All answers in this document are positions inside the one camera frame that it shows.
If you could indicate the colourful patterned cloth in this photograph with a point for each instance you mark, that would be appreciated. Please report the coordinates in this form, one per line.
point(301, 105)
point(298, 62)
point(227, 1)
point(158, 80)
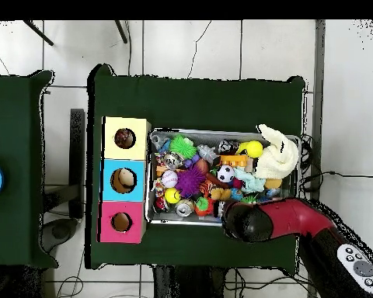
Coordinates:
point(125, 138)

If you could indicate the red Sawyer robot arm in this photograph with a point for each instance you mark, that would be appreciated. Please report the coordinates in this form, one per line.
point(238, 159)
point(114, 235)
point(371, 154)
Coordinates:
point(286, 217)

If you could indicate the clear shallow bin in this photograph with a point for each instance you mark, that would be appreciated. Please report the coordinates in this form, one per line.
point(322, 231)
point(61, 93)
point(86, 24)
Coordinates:
point(174, 220)

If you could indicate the purple spiky ball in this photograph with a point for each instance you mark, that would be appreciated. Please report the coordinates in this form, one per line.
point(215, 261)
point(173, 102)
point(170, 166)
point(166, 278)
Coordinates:
point(191, 181)

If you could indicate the green spiky ball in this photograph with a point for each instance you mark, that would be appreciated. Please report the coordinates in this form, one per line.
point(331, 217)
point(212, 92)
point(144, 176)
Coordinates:
point(183, 147)

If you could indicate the white baseball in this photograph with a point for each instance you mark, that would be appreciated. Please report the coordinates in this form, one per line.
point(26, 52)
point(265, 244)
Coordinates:
point(170, 179)

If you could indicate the crushed plastic water bottle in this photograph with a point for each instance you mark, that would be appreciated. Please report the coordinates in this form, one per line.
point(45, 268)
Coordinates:
point(158, 143)

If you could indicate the small soccer ball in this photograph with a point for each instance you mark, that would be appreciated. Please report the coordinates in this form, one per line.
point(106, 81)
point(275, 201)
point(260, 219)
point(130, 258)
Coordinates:
point(225, 174)

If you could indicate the orange plastic grid block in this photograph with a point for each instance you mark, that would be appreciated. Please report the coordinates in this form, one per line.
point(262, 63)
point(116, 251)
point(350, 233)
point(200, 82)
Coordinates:
point(233, 161)

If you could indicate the dark green table cloth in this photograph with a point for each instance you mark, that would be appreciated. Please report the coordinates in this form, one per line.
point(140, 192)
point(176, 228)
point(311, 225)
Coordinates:
point(193, 99)

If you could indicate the plain yellow ball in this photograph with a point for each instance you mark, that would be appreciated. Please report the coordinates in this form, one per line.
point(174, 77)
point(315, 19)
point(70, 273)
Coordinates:
point(255, 149)

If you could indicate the green fuzzy monster toy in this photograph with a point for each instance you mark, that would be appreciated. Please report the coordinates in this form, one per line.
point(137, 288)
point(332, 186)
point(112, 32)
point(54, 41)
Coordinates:
point(249, 199)

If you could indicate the cream knitted cloth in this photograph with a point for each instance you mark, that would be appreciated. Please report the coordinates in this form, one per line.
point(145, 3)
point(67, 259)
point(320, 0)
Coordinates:
point(276, 158)

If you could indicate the black tripod leg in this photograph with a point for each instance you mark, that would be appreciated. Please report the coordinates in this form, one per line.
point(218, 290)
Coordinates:
point(121, 31)
point(37, 32)

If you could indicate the green covered side table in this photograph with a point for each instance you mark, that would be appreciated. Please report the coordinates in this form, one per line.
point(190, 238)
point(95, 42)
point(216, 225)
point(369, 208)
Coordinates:
point(12, 155)

